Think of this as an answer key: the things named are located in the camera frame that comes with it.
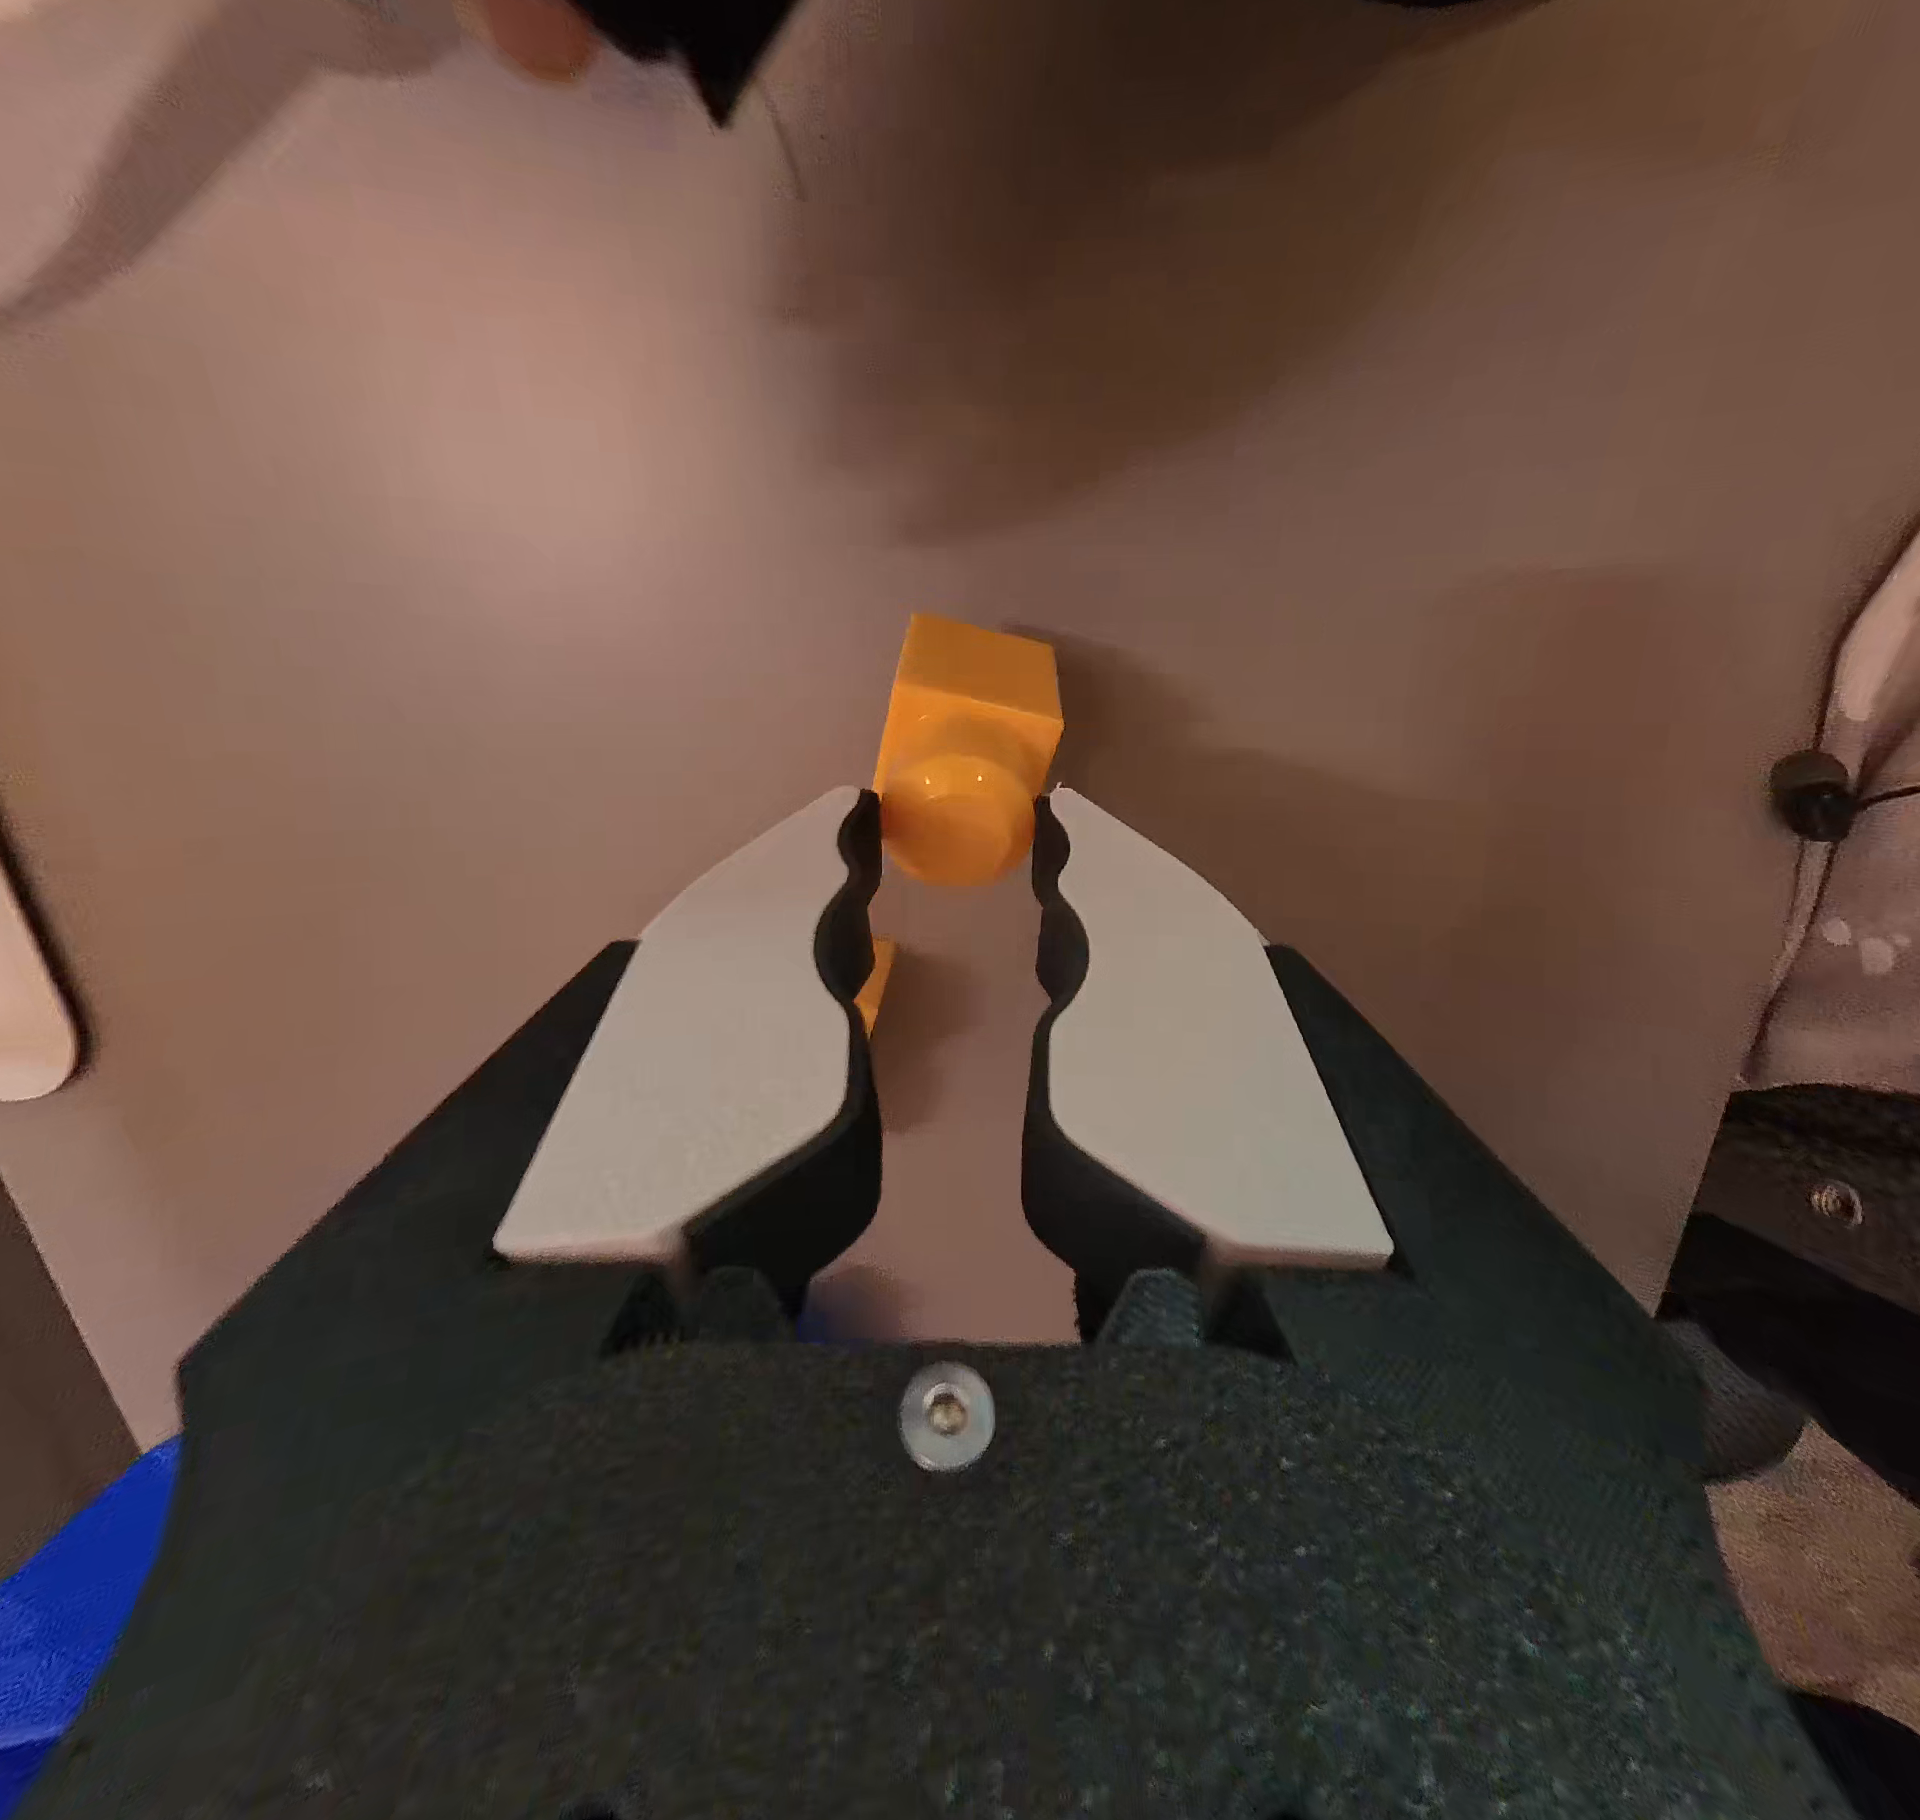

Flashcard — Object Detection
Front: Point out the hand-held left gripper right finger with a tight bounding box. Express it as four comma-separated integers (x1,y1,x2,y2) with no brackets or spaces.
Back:
1022,785,1397,1328

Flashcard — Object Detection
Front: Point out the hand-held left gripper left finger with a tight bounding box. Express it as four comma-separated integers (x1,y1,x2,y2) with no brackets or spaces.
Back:
492,785,885,1328

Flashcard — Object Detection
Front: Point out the yellow one-stud block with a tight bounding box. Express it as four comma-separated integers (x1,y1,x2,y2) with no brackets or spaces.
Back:
873,611,1068,889

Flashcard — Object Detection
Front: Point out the blue plastic bin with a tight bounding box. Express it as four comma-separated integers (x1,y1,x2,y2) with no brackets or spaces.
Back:
0,1433,185,1753

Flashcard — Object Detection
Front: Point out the person's black fleece-lined jacket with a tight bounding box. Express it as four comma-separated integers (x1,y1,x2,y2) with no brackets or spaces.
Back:
1658,1084,1920,1477

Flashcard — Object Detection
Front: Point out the white stand with wooden board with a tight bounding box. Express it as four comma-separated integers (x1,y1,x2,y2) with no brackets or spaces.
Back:
0,799,83,1105

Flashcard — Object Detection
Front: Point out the person's grey printed sweatshirt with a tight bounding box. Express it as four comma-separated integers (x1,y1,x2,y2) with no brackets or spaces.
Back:
1710,522,1920,1701

